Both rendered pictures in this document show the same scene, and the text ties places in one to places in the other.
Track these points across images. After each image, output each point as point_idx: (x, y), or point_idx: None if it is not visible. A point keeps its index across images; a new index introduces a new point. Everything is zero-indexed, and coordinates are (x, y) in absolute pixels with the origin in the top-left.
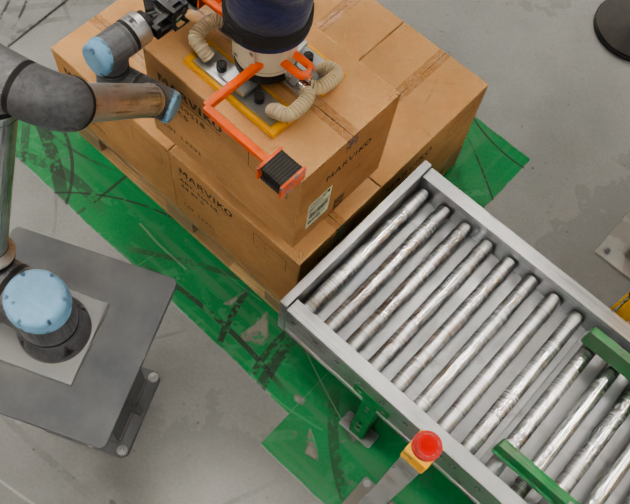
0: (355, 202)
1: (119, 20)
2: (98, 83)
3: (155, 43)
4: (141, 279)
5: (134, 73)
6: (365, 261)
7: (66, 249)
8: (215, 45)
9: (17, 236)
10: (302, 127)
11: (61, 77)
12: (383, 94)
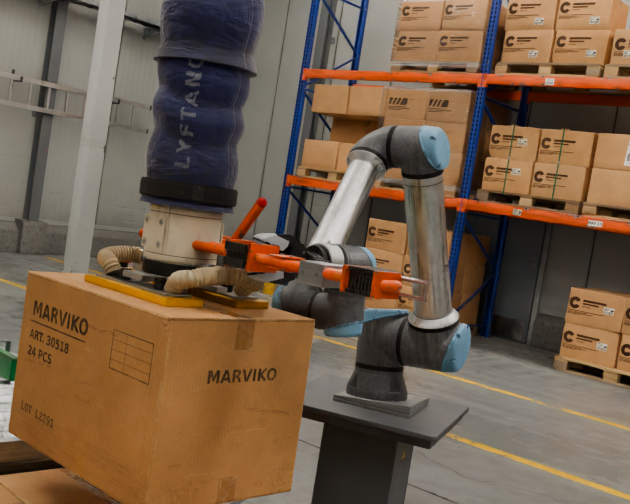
0: (35, 474)
1: (341, 248)
2: (349, 184)
3: (300, 317)
4: (304, 402)
5: (322, 293)
6: None
7: (378, 421)
8: (230, 298)
9: (429, 433)
10: (149, 282)
11: (370, 133)
12: (48, 273)
